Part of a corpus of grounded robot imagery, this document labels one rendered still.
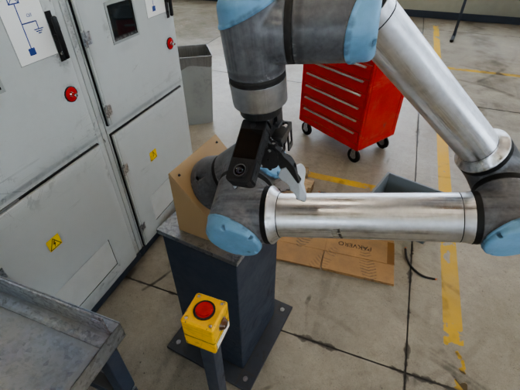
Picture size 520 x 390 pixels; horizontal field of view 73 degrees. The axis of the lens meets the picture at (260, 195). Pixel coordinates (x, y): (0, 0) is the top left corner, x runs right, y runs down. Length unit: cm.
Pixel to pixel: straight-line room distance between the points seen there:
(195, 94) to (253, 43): 283
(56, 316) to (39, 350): 8
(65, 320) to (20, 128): 72
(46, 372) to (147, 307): 111
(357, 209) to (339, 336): 112
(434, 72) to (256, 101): 33
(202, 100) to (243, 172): 283
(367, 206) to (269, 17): 48
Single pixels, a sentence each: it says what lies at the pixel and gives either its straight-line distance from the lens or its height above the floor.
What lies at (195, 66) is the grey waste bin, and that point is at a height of 55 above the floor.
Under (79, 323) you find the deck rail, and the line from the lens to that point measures 96.
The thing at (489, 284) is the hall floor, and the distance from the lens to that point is 235.
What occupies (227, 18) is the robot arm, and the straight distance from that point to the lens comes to 51.
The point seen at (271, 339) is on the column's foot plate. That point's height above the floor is 1.
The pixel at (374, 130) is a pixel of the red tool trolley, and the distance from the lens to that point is 290.
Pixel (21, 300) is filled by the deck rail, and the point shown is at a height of 85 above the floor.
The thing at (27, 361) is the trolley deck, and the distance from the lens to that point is 96.
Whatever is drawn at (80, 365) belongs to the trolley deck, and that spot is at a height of 85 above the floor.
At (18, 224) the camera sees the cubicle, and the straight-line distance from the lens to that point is 152.
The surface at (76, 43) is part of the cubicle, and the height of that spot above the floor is 120.
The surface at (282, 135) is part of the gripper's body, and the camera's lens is 62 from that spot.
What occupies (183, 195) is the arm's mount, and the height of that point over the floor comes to 92.
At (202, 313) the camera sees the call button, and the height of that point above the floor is 91.
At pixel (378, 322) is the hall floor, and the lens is 195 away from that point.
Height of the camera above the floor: 159
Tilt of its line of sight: 39 degrees down
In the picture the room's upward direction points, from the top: straight up
